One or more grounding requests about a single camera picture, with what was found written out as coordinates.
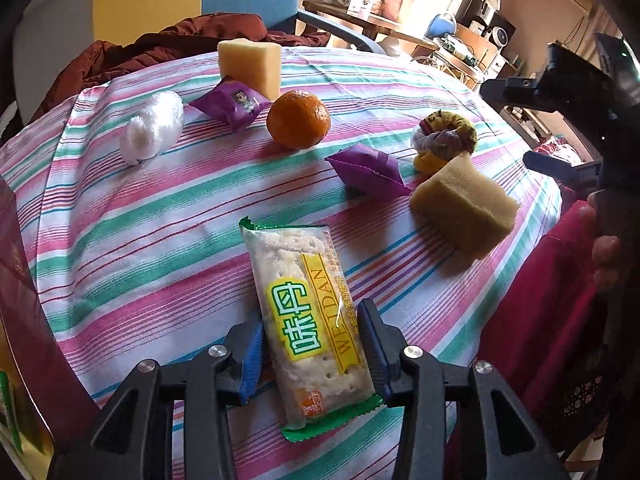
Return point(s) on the plain purple snack packet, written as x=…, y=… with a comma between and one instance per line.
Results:
x=367, y=167

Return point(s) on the purple printed snack packet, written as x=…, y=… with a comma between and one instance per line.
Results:
x=232, y=105

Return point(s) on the yellow sponge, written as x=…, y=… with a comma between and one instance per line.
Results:
x=250, y=62

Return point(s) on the person's right hand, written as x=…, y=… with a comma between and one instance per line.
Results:
x=606, y=255

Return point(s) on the small white carton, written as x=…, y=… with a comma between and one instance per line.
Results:
x=365, y=5

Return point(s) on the yellow pastry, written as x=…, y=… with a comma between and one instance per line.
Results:
x=442, y=135

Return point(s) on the orange mandarin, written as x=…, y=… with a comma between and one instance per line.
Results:
x=298, y=119

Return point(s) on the tan sponge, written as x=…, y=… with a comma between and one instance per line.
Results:
x=465, y=205

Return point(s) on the green yellow cracker packet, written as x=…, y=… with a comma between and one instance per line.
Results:
x=305, y=310

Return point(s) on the wooden desk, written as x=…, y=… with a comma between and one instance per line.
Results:
x=370, y=22

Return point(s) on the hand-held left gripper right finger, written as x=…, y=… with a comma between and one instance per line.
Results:
x=372, y=345

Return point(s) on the black stereo unit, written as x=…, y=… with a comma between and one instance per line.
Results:
x=487, y=22

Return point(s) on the white plastic bag ball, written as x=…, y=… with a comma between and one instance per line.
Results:
x=152, y=127

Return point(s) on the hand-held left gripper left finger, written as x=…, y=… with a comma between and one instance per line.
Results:
x=252, y=360

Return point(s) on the person's red garment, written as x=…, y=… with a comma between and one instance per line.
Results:
x=540, y=280

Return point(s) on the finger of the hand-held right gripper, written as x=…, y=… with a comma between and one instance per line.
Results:
x=510, y=91
x=555, y=169

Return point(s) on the gold tin box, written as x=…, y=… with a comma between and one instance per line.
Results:
x=45, y=340

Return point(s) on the maroon jacket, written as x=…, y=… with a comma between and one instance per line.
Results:
x=150, y=50

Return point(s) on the blue round appliance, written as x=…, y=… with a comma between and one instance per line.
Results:
x=441, y=26

